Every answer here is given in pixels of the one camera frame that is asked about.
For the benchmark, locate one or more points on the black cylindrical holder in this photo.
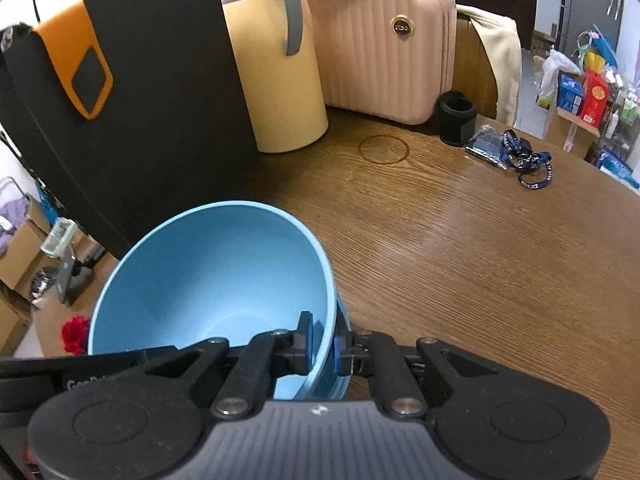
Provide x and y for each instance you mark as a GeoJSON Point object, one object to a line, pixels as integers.
{"type": "Point", "coordinates": [456, 120]}

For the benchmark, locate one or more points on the white plastic bag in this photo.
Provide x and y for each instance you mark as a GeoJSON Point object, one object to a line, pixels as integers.
{"type": "Point", "coordinates": [555, 75]}

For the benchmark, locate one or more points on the red flower bunch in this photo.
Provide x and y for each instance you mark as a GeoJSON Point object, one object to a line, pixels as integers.
{"type": "Point", "coordinates": [75, 335]}

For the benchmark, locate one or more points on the black paper bag orange flap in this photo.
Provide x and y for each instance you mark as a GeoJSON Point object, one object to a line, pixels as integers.
{"type": "Point", "coordinates": [150, 110]}

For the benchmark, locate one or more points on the brown floor carton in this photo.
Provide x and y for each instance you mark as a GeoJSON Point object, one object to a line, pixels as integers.
{"type": "Point", "coordinates": [20, 255]}

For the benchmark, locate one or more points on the blue box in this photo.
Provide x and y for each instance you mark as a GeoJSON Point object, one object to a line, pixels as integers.
{"type": "Point", "coordinates": [571, 92]}

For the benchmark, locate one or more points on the white bottle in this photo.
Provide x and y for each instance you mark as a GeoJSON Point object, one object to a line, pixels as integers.
{"type": "Point", "coordinates": [610, 125]}

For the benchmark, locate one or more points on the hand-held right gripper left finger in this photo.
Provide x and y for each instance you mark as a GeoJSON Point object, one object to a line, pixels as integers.
{"type": "Point", "coordinates": [310, 345]}

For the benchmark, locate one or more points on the brown chair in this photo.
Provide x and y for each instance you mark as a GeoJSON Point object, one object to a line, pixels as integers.
{"type": "Point", "coordinates": [475, 70]}

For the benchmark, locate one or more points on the cardboard box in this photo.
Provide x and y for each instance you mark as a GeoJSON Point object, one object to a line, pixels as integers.
{"type": "Point", "coordinates": [570, 135]}

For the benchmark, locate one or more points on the silver foil packet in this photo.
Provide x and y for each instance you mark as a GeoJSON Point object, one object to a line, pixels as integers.
{"type": "Point", "coordinates": [482, 147]}

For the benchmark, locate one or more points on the pink ribbed suitcase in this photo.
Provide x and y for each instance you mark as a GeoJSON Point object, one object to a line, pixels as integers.
{"type": "Point", "coordinates": [375, 60]}

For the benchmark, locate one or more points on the yellow thermos jug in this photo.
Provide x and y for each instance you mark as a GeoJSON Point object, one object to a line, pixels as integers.
{"type": "Point", "coordinates": [280, 100]}

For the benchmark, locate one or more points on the purple cloth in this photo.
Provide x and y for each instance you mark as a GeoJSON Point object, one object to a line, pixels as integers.
{"type": "Point", "coordinates": [12, 220]}

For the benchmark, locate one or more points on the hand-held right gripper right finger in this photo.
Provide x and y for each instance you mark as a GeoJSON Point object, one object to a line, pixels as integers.
{"type": "Point", "coordinates": [340, 355]}

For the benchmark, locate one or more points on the red box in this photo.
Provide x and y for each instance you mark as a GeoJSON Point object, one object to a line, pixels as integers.
{"type": "Point", "coordinates": [595, 95]}

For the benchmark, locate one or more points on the blue package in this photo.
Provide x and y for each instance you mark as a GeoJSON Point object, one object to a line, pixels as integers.
{"type": "Point", "coordinates": [617, 167]}

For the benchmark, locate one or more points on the beige coat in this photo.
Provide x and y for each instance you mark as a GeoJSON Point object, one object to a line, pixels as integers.
{"type": "Point", "coordinates": [505, 60]}

